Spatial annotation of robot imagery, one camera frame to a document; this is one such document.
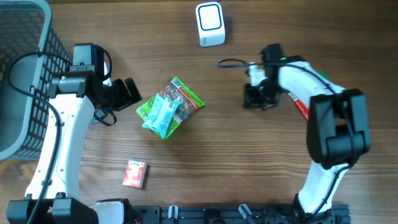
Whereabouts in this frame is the teal packet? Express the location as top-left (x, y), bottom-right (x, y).
top-left (142, 94), bottom-right (181, 139)

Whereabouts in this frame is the green snack packet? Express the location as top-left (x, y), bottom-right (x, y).
top-left (136, 77), bottom-right (205, 139)

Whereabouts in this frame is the red stick packet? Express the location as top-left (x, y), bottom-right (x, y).
top-left (287, 92), bottom-right (309, 121)

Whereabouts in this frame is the pink tissue pack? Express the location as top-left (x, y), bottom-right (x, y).
top-left (123, 161), bottom-right (147, 189)

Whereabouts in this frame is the green lid jar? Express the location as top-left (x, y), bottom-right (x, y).
top-left (318, 72), bottom-right (330, 81)

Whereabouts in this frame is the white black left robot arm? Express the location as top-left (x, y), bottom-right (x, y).
top-left (6, 44), bottom-right (142, 223)

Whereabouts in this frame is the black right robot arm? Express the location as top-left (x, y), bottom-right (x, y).
top-left (244, 44), bottom-right (370, 223)

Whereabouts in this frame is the grey plastic mesh basket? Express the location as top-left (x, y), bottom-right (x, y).
top-left (1, 0), bottom-right (70, 160)

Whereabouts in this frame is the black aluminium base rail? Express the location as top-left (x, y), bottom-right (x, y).
top-left (73, 203), bottom-right (351, 224)

